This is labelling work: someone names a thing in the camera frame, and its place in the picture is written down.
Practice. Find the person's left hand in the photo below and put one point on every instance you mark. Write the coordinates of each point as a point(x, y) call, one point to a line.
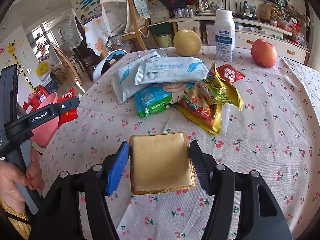
point(12, 176)

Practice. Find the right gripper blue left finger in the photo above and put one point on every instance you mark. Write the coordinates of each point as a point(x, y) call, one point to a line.
point(115, 165)

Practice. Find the yellow pear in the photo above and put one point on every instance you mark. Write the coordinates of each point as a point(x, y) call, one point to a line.
point(187, 42)

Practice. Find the white TV cabinet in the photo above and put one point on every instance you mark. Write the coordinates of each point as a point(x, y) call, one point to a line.
point(247, 32)

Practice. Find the dark wooden chair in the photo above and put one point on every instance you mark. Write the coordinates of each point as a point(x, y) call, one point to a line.
point(87, 58)

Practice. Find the dining table with cloth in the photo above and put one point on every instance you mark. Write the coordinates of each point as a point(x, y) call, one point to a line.
point(96, 36)

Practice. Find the cardboard box white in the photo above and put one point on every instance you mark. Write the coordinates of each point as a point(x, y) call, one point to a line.
point(158, 12)

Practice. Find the giraffe height wall sticker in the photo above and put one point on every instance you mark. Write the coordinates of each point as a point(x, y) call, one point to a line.
point(21, 71)

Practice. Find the red apple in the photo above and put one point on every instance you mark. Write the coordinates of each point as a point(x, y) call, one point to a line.
point(263, 53)

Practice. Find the red small snack packet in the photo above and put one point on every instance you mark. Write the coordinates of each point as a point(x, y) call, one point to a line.
point(229, 74)

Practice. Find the white electric kettle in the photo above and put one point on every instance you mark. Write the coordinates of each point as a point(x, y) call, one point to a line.
point(204, 7)

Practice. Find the white milk bottle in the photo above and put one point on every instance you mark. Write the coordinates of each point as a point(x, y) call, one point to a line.
point(224, 30)

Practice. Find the red gift bag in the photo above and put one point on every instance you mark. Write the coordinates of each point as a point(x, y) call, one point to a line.
point(69, 114)

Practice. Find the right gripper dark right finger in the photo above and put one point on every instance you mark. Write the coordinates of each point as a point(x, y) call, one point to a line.
point(203, 164)

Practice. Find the yellow snack wrapper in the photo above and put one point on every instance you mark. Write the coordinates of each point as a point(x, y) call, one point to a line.
point(203, 104)

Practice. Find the gold square snack packet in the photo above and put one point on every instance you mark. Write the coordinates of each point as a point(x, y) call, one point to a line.
point(160, 163)

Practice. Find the green waste bin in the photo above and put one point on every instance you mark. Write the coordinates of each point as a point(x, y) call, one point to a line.
point(165, 40)

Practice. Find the gold sleeve cuff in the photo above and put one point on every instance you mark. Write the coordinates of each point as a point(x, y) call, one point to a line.
point(19, 220)

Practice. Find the blue cartoon tissue pack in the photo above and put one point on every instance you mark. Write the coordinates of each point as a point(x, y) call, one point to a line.
point(159, 97)

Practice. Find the light wooden chair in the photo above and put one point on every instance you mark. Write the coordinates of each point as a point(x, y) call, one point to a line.
point(70, 64)

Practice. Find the pink storage box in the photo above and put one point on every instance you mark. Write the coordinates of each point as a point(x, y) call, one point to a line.
point(210, 34)

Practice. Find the white blue wet-wipe pack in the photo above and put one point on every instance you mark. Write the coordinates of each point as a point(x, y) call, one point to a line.
point(123, 80)

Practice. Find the pink plastic bucket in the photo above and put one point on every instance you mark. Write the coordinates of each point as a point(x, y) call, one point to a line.
point(44, 133)

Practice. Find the wooden chair with cover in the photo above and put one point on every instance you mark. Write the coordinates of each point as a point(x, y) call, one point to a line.
point(125, 20)

